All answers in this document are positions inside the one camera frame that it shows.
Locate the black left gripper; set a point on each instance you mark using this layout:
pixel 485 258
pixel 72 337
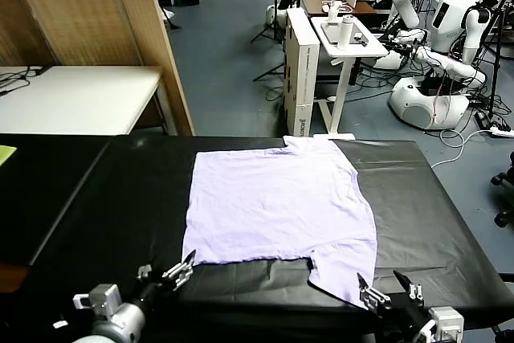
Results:
pixel 150 292

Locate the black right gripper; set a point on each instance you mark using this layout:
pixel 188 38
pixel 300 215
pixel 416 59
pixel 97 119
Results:
pixel 407 313

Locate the lavender t-shirt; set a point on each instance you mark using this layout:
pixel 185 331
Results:
pixel 273 206

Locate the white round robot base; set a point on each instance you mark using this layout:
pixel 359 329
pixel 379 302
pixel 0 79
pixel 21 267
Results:
pixel 271 13

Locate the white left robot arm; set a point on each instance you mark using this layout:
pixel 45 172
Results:
pixel 124 323

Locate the small white label tag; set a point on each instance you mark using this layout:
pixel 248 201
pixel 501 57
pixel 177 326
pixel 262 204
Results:
pixel 60 323

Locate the black office chair base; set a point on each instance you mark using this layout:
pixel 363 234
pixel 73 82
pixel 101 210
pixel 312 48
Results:
pixel 500 179

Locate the yellow-green paper sheet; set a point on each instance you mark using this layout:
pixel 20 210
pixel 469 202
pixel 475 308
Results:
pixel 6 154

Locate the white power strip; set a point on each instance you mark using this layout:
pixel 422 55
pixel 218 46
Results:
pixel 502 131

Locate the tall white cardboard box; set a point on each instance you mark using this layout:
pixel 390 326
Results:
pixel 299 78

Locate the white side table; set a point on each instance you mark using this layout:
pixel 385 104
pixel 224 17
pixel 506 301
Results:
pixel 361 49

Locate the small black device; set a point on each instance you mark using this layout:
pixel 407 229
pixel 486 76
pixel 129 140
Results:
pixel 360 37

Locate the white bottle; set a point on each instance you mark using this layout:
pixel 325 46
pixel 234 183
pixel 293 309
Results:
pixel 344 33

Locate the grey tablet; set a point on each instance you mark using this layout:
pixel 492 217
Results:
pixel 331 31

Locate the black light stand tripod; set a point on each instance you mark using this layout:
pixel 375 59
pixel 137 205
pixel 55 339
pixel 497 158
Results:
pixel 276 17

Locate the wooden folding screen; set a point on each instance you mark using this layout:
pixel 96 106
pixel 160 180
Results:
pixel 80 5

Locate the white humanoid robot black shoulders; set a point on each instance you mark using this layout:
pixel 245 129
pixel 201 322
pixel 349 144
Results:
pixel 449 17

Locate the small white desk gadget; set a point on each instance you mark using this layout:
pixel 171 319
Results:
pixel 332 11

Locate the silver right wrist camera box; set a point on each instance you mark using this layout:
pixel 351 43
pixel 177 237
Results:
pixel 445 323

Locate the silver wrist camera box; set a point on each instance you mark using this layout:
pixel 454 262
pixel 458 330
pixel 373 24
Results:
pixel 445 323
pixel 102 299

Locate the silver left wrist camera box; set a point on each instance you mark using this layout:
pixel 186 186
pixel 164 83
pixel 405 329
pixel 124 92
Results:
pixel 102 299

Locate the black camera tripod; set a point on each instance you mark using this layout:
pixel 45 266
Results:
pixel 494 74

